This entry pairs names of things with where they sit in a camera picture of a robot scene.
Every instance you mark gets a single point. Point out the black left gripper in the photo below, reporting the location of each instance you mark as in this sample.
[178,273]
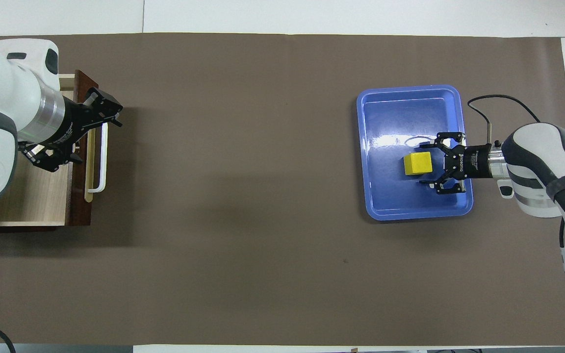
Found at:
[71,122]

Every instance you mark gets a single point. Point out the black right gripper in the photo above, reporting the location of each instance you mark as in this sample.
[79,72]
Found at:
[471,162]

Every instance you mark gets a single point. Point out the yellow block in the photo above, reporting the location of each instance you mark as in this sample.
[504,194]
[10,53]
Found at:
[418,163]

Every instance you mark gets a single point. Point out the wooden drawer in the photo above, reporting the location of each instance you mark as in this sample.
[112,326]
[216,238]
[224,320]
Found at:
[37,196]

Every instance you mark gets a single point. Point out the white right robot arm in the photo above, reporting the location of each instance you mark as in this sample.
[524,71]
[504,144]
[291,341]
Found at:
[542,166]

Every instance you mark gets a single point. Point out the blue plastic tray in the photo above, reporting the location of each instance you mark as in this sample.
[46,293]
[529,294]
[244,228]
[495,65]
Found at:
[410,117]

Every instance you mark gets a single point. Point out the brown table mat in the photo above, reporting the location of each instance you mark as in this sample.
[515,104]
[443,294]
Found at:
[238,196]

